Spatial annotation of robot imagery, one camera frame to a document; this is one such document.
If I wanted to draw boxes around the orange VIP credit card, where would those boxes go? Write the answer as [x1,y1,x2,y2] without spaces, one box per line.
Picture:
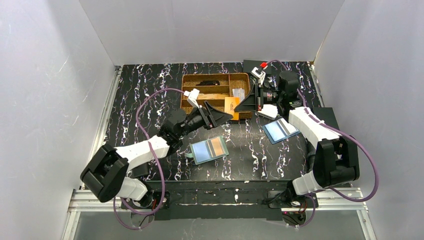
[224,97,240,121]

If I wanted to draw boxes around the green card holder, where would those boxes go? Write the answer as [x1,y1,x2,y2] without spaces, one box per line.
[185,136,229,165]

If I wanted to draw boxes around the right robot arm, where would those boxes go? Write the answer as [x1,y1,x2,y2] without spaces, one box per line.
[235,62,360,199]

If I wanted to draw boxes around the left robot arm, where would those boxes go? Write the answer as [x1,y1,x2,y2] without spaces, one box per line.
[80,88,232,203]

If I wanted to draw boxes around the silver VIP card upper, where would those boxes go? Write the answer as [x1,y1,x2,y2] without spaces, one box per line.
[232,88,245,101]

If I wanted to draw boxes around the white card on table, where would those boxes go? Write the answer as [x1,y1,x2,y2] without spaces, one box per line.
[257,104,279,120]

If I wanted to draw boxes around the tan cards in tray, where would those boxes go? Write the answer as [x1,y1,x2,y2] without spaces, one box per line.
[196,93,229,101]

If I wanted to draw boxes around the bronze card in green holder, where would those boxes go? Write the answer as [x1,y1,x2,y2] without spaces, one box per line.
[207,137,227,158]

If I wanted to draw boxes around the blue card holder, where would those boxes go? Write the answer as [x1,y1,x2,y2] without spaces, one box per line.
[262,120,300,145]

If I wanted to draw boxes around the silver card in blue holder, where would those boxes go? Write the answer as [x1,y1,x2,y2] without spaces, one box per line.
[277,118,299,136]

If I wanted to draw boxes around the woven brown organizer tray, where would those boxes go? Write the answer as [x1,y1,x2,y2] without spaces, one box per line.
[181,73,253,121]

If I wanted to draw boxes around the black flat box rear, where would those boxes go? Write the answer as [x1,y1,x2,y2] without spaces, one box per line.
[242,59,272,75]

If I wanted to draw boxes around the black object in tray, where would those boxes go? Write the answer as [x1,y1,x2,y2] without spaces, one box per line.
[196,80,221,86]

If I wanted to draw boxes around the black box right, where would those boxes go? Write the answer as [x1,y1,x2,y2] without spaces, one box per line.
[311,107,340,130]

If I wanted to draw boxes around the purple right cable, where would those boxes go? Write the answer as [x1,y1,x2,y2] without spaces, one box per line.
[264,59,380,229]

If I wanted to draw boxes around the purple cable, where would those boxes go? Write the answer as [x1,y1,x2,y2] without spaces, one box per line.
[112,87,188,230]
[264,59,380,229]

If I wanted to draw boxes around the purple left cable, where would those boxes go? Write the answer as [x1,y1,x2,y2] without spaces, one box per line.
[112,87,188,230]

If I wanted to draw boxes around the aluminium frame rail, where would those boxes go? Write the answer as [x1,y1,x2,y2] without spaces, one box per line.
[61,66,379,240]

